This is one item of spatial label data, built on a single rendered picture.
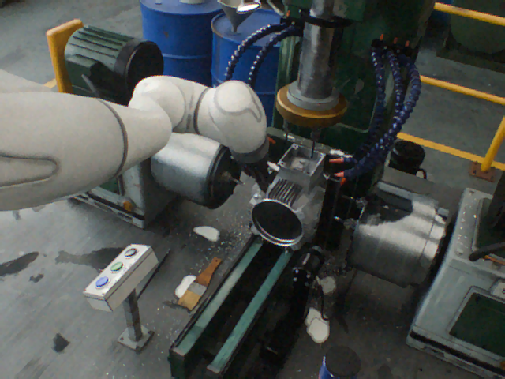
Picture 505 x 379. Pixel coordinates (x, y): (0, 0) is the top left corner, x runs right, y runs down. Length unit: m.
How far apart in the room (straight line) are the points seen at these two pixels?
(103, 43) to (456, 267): 1.09
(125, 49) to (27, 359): 0.84
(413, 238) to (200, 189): 0.58
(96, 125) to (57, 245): 1.11
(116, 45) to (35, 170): 1.00
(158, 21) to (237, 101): 2.27
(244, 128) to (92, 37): 0.69
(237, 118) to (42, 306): 0.82
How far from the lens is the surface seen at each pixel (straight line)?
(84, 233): 1.60
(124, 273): 1.10
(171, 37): 3.13
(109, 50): 1.41
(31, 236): 1.64
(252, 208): 1.30
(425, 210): 1.22
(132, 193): 1.51
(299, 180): 1.28
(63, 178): 0.47
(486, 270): 1.15
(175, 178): 1.36
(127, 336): 1.33
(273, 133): 1.41
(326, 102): 1.16
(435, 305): 1.27
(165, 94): 0.95
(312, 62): 1.13
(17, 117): 0.44
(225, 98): 0.90
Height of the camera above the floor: 1.91
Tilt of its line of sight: 40 degrees down
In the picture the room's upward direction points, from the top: 6 degrees clockwise
